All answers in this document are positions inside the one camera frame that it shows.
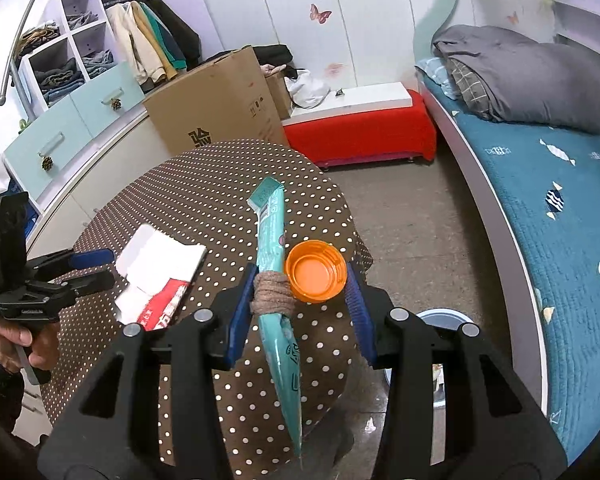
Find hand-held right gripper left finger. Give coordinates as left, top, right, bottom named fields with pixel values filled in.
left=37, top=262, right=259, bottom=480

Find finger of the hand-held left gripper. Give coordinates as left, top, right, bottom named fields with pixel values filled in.
left=27, top=248, right=115, bottom=281
left=49, top=270, right=117, bottom=304

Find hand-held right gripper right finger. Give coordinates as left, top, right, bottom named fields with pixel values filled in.
left=344, top=260, right=568, bottom=480

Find orange bottle cap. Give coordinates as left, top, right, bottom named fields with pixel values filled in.
left=285, top=241, right=348, bottom=304

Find white red carton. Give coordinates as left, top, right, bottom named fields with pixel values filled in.
left=114, top=224, right=208, bottom=333

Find teal packet with twine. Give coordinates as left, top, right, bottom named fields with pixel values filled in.
left=246, top=176, right=303, bottom=458

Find white blue bowl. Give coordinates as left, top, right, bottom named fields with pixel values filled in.
left=387, top=309, right=473, bottom=408

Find person's left forearm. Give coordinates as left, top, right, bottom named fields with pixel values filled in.
left=0, top=335, right=46, bottom=480

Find person's left hand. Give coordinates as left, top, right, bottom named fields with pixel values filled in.
left=0, top=317, right=62, bottom=374

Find low white cabinet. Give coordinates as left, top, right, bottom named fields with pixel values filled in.
left=25, top=110, right=181, bottom=261

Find light blue drawer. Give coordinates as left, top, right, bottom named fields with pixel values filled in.
left=2, top=105, right=88, bottom=201
left=70, top=62, right=146, bottom=138

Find grey metal handrail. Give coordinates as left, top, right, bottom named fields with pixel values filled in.
left=0, top=0, right=61, bottom=107

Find red bench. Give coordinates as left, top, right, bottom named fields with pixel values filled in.
left=282, top=90, right=438, bottom=168

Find folded dark clothes stack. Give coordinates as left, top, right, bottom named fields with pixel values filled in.
left=34, top=58, right=86, bottom=103

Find folded grey clothes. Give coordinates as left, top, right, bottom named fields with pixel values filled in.
left=65, top=12, right=98, bottom=31
left=82, top=50, right=116, bottom=78

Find blue printed bed sheet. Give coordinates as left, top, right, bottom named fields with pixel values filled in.
left=420, top=80, right=600, bottom=466

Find large cardboard box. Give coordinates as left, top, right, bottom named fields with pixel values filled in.
left=142, top=45, right=289, bottom=158

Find yellow hanging garment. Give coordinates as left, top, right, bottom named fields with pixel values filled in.
left=130, top=2, right=178, bottom=81

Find khaki clothes pile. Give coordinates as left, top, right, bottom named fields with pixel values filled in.
left=17, top=21, right=61, bottom=56

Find cream hanging jacket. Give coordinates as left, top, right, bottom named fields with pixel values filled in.
left=105, top=2, right=163, bottom=86

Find small cardboard box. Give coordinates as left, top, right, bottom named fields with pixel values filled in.
left=265, top=67, right=293, bottom=120

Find green hanging garment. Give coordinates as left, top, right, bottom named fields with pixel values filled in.
left=140, top=2, right=187, bottom=71

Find white plastic bag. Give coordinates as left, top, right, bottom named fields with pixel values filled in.
left=285, top=67, right=331, bottom=109

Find black hanging garment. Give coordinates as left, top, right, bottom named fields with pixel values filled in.
left=147, top=0, right=202, bottom=68

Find light blue checked pillow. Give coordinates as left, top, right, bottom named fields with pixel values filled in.
left=415, top=57, right=461, bottom=101

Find dark plaid pillow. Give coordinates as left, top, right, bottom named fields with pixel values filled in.
left=447, top=57, right=496, bottom=121

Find black clothes heap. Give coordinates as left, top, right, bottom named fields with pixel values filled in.
left=252, top=44, right=293, bottom=66

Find grey quilt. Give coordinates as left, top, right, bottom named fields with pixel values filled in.
left=431, top=25, right=600, bottom=135

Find white wardrobe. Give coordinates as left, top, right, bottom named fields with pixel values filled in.
left=187, top=0, right=461, bottom=106

